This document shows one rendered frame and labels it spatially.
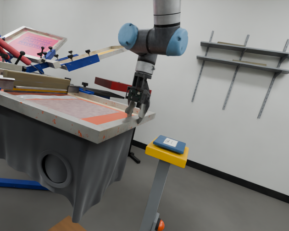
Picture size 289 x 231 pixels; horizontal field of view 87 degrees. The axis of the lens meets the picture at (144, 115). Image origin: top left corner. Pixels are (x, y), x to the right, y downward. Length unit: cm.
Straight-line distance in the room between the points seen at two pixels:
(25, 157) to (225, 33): 272
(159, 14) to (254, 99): 240
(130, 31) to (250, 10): 255
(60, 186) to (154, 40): 61
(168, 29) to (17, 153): 77
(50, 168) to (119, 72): 250
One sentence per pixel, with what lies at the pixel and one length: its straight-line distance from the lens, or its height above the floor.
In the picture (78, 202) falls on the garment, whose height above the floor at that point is 64.
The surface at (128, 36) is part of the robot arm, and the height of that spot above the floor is 127.
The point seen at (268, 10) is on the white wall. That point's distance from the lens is 302.
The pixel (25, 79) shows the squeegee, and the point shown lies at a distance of 97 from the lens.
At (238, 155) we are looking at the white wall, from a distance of 284.
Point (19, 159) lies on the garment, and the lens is 88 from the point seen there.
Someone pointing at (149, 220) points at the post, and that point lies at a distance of 68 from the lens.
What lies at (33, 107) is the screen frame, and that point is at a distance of 60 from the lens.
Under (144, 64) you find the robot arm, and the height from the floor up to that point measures 121.
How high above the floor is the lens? 113
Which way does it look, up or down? 10 degrees down
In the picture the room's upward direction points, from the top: 14 degrees clockwise
